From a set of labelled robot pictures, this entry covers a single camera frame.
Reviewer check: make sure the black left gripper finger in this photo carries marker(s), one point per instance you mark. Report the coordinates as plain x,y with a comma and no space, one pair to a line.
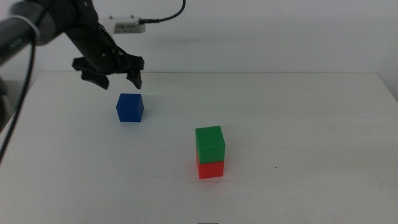
136,79
96,80

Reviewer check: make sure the blue cube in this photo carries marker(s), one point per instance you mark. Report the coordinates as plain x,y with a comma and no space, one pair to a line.
129,109

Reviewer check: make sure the green cube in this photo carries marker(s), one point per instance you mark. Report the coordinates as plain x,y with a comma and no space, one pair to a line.
210,144

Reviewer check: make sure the red cube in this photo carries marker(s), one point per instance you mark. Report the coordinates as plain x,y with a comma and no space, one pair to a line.
211,170

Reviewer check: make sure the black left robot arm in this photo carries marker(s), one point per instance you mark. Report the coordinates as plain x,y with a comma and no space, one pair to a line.
18,31

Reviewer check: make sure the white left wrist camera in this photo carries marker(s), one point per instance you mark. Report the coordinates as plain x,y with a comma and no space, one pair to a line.
127,26

